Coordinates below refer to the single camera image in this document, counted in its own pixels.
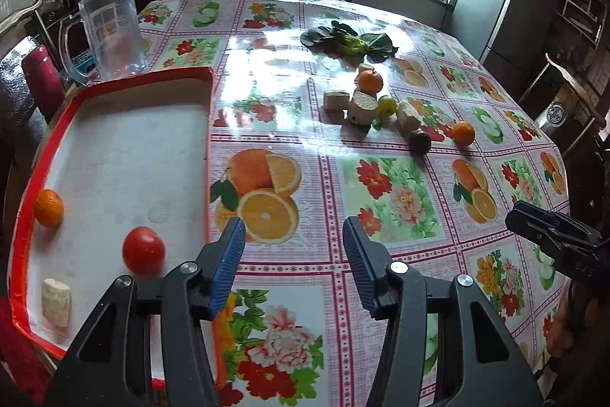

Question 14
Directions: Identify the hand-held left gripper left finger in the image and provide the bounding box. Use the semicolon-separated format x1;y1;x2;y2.
43;217;247;407

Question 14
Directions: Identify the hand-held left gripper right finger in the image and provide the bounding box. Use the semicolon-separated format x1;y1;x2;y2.
343;216;544;407

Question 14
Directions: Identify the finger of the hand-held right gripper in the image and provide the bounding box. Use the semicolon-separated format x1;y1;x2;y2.
505;199;604;256

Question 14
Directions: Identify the medium orange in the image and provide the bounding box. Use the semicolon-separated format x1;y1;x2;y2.
451;121;476;147

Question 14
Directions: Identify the red rimmed white tray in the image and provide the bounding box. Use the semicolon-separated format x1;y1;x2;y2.
8;66;228;389

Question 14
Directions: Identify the angular beige cut chunk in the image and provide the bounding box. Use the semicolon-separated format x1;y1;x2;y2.
396;100;423;132

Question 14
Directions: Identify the large beige cut chunk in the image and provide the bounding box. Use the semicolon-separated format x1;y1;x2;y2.
347;90;379;125

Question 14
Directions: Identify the large orange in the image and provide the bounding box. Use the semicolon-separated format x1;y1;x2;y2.
356;69;384;96

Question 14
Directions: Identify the floral plastic tablecloth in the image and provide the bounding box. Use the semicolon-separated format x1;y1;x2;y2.
136;0;573;407

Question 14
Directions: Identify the red tomato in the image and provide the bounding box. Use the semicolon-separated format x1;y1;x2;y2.
122;226;167;278

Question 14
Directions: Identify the steel pot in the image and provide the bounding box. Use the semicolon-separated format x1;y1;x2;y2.
536;102;580;142

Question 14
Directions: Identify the brown armrest wooden chair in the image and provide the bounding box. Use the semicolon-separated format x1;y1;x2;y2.
531;53;610;155

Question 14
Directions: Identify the elongated beige cut chunk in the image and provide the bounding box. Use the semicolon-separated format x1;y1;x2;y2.
41;278;72;328

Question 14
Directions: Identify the small mandarin orange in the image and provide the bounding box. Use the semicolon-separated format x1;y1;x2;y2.
34;189;65;228

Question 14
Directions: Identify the leafy green vegetable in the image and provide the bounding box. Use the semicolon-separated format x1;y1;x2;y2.
300;21;398;64

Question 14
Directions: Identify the silver refrigerator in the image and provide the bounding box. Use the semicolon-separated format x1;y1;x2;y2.
450;0;565;88

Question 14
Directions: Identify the red cloth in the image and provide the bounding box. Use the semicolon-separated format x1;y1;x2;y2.
0;297;59;407

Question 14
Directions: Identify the blue box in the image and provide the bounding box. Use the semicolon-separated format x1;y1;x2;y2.
71;49;100;76

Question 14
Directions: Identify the clear plastic pitcher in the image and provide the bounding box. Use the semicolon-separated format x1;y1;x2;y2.
58;0;151;87

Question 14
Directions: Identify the maroon thermos bottle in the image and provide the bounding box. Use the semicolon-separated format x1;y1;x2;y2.
21;45;66;122

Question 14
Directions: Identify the wall shelf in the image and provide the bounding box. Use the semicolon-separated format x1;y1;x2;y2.
555;0;610;50

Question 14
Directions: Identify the curved rail wooden chair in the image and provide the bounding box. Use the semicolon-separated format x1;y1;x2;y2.
0;0;45;38

